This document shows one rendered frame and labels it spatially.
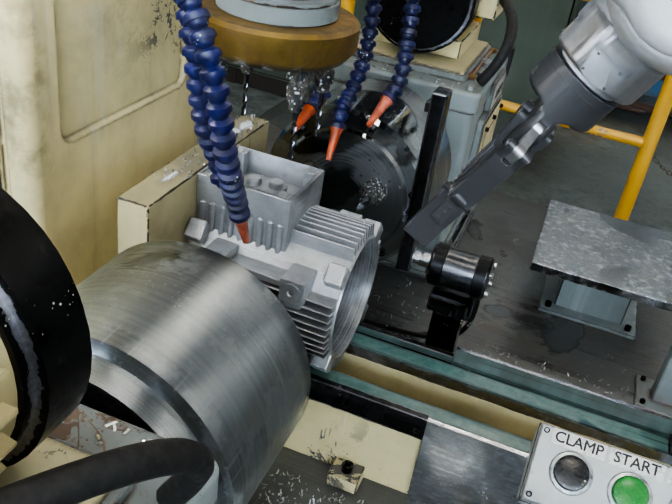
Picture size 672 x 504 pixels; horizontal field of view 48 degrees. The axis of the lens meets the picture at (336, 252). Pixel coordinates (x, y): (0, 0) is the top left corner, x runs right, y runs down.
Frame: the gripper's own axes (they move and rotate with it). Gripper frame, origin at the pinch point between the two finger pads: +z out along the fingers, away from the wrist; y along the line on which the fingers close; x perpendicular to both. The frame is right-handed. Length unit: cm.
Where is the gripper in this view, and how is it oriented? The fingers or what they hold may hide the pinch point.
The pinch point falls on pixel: (437, 214)
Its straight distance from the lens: 79.0
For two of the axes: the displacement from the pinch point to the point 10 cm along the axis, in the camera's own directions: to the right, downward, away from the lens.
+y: -3.5, 4.4, -8.2
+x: 7.3, 6.8, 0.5
